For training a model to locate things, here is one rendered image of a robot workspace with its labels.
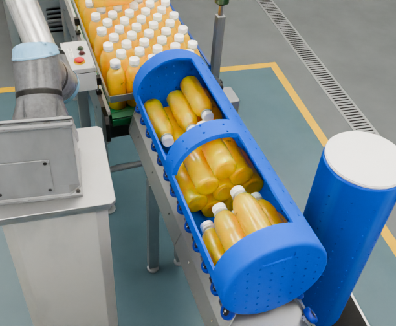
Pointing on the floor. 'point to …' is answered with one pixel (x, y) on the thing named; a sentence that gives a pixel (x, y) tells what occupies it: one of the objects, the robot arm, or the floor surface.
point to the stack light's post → (217, 44)
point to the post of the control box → (83, 109)
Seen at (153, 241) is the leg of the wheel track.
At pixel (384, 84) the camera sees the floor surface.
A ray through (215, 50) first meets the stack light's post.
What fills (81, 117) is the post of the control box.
